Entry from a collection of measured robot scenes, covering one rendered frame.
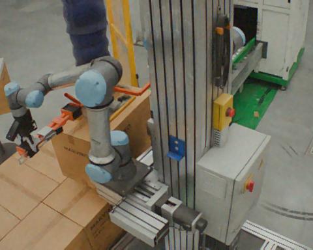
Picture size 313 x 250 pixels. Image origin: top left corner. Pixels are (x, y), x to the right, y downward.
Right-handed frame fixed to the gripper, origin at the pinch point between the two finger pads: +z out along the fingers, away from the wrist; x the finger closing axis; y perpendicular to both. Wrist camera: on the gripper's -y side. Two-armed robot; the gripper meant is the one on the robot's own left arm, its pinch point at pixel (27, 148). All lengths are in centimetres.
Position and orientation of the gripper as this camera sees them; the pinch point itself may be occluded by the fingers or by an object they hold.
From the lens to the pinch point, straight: 173.8
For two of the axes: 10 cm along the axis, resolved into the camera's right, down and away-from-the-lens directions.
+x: -8.7, -2.5, 4.2
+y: 4.8, -5.5, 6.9
